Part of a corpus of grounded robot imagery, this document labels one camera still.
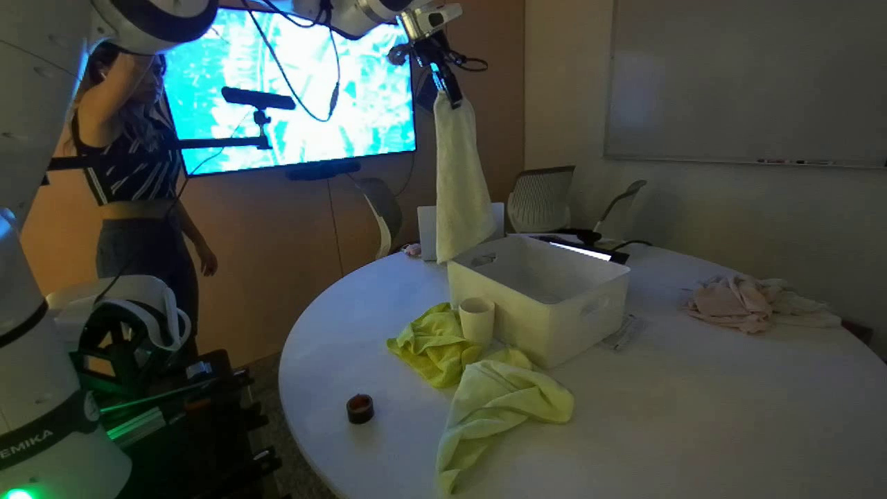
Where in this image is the grey padded chair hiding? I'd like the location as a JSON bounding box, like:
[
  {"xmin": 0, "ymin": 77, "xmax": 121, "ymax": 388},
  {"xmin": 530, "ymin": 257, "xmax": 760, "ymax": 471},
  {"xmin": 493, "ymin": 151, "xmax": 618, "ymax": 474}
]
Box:
[{"xmin": 357, "ymin": 174, "xmax": 406, "ymax": 260}]

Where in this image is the white crumpled cloth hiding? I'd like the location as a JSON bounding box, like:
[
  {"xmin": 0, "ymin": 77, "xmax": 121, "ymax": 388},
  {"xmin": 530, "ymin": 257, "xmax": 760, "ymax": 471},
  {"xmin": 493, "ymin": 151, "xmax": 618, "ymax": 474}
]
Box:
[{"xmin": 763, "ymin": 276, "xmax": 846, "ymax": 334}]

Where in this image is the black camera boom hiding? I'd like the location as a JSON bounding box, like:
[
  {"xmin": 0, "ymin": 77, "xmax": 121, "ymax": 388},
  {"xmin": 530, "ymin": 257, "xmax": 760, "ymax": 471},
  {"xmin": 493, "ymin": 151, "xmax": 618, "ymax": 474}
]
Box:
[{"xmin": 178, "ymin": 131, "xmax": 278, "ymax": 152}]

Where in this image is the bright yellow towel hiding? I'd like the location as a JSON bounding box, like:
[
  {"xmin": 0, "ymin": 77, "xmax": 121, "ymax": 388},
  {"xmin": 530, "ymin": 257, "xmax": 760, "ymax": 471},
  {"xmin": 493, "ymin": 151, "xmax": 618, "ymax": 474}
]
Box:
[{"xmin": 386, "ymin": 302, "xmax": 536, "ymax": 392}]

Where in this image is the black stereo camera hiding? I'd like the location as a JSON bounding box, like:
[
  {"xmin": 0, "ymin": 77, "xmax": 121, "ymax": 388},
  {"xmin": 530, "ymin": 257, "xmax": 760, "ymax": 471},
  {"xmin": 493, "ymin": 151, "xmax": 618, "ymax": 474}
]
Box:
[{"xmin": 220, "ymin": 86, "xmax": 299, "ymax": 129}]

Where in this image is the light green towel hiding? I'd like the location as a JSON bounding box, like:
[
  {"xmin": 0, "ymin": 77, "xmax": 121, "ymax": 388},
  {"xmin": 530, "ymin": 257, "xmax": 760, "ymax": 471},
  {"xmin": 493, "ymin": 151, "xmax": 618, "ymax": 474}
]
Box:
[{"xmin": 436, "ymin": 357, "xmax": 577, "ymax": 499}]

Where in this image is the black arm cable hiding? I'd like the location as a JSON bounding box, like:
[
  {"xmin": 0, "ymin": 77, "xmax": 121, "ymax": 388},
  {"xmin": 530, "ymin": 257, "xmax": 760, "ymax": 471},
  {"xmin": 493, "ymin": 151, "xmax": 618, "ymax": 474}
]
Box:
[{"xmin": 242, "ymin": 0, "xmax": 346, "ymax": 126}]

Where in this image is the pink crumpled cloth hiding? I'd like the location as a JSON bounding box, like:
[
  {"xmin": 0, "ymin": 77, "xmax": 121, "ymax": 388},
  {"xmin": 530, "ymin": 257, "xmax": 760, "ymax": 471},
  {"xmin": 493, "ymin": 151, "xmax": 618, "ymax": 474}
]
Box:
[{"xmin": 684, "ymin": 273, "xmax": 781, "ymax": 335}]

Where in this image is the white headset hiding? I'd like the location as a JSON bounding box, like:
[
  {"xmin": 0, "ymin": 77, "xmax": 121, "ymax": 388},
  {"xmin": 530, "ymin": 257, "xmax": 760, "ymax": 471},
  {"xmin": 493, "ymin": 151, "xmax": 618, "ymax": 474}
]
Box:
[{"xmin": 74, "ymin": 273, "xmax": 194, "ymax": 374}]

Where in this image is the wall television screen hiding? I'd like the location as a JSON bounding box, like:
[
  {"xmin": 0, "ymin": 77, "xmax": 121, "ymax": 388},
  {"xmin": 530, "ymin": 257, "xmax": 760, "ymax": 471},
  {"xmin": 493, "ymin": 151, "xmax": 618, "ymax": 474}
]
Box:
[{"xmin": 162, "ymin": 4, "xmax": 425, "ymax": 181}]

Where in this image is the black masking tape roll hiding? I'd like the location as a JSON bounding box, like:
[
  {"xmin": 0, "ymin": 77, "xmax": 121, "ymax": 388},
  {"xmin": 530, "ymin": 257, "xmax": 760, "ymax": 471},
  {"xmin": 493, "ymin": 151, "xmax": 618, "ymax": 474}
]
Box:
[{"xmin": 343, "ymin": 392, "xmax": 376, "ymax": 428}]

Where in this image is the white plastic basket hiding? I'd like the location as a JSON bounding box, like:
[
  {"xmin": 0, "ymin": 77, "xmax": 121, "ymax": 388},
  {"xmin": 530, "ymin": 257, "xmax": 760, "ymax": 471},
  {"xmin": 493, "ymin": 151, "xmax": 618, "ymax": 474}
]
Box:
[{"xmin": 443, "ymin": 233, "xmax": 636, "ymax": 373}]

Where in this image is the black robot cart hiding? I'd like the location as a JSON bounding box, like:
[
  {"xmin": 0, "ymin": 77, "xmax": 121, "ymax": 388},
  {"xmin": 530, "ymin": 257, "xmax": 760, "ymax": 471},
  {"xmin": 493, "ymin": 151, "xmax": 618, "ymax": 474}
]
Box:
[{"xmin": 73, "ymin": 346, "xmax": 282, "ymax": 499}]

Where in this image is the tablet with lit screen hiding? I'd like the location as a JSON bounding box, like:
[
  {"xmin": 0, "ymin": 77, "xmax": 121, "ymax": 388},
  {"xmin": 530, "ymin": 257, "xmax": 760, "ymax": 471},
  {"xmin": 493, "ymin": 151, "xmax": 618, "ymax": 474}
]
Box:
[{"xmin": 536, "ymin": 230, "xmax": 631, "ymax": 267}]

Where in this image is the person in striped top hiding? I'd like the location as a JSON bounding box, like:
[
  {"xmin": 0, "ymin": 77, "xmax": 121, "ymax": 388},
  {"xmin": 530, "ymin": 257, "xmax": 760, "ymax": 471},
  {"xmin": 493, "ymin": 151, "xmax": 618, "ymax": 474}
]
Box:
[{"xmin": 67, "ymin": 38, "xmax": 221, "ymax": 366}]

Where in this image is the wall whiteboard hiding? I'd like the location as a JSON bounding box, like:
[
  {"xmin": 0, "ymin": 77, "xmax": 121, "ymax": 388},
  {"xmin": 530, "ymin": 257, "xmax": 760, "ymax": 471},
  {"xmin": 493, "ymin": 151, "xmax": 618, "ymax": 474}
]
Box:
[{"xmin": 604, "ymin": 0, "xmax": 887, "ymax": 173}]

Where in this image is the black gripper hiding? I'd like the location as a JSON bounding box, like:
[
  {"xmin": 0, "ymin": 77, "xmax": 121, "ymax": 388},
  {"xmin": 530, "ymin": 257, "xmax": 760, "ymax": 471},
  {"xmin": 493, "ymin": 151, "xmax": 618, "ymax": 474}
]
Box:
[{"xmin": 401, "ymin": 29, "xmax": 467, "ymax": 112}]

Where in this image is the grey mesh office chair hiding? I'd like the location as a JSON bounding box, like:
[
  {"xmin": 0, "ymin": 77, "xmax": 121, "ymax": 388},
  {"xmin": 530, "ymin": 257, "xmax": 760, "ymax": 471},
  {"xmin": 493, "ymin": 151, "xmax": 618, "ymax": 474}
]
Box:
[
  {"xmin": 504, "ymin": 165, "xmax": 579, "ymax": 235},
  {"xmin": 591, "ymin": 178, "xmax": 652, "ymax": 245}
]

